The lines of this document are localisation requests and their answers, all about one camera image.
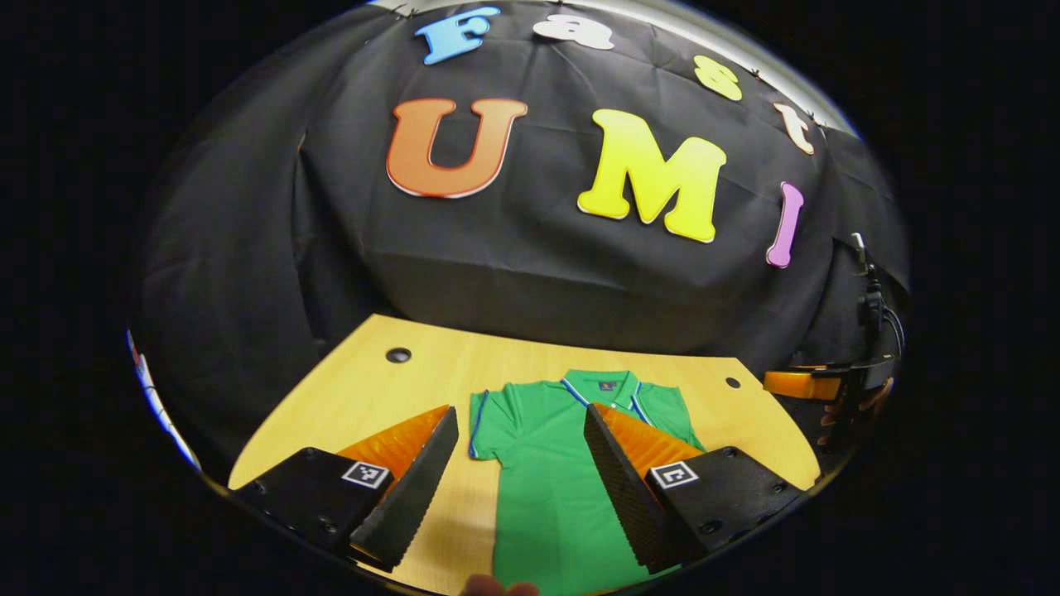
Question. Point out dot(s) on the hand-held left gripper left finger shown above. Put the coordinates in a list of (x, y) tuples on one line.
[(422, 480)]

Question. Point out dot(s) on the green T-shirt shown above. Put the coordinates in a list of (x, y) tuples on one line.
[(538, 463)]

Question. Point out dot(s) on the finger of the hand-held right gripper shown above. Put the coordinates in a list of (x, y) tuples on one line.
[(799, 385)]

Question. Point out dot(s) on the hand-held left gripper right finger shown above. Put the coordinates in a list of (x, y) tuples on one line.
[(621, 480)]

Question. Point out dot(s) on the black backdrop cloth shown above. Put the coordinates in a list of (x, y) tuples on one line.
[(513, 265)]

